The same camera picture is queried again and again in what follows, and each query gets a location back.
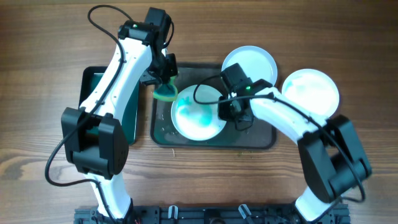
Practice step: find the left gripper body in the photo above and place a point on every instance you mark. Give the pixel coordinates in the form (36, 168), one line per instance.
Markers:
(163, 74)

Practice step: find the white plate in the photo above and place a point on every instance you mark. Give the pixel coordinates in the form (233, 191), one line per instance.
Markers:
(313, 90)
(195, 121)

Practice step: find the light blue plate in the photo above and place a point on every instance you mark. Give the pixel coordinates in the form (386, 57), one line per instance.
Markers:
(256, 63)

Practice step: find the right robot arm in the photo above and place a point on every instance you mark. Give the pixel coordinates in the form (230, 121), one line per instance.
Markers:
(332, 156)

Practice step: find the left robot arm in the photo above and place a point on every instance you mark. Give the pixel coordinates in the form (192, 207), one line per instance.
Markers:
(93, 136)

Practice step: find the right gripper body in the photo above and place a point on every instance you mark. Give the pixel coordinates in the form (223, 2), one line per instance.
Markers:
(230, 112)

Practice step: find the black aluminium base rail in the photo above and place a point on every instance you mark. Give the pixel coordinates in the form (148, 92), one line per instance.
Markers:
(268, 214)

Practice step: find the green yellow sponge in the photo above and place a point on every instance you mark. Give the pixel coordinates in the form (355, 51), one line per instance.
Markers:
(166, 92)

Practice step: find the black rectangular water tray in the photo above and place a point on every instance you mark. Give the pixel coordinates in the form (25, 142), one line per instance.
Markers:
(90, 79)

